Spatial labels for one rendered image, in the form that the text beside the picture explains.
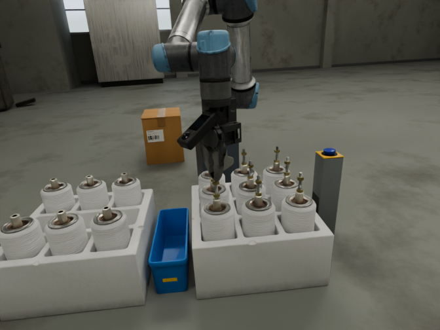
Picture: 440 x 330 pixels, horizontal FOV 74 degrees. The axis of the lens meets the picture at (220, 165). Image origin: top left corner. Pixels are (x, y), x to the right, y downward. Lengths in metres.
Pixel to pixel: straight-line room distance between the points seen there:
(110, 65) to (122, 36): 0.64
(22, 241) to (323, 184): 0.91
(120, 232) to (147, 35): 6.31
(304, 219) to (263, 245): 0.14
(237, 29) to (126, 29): 5.89
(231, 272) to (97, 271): 0.36
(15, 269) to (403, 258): 1.14
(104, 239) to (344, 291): 0.69
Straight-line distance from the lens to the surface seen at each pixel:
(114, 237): 0.84
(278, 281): 0.92
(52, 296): 0.97
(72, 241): 0.89
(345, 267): 1.06
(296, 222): 0.85
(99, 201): 1.08
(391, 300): 1.00
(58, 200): 1.12
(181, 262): 0.87
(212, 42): 0.69
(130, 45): 6.97
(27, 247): 0.94
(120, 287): 0.90
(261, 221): 0.81
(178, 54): 0.81
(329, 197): 1.10
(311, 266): 0.91
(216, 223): 0.80
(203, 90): 0.70
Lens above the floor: 0.67
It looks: 22 degrees down
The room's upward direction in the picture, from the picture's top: 3 degrees counter-clockwise
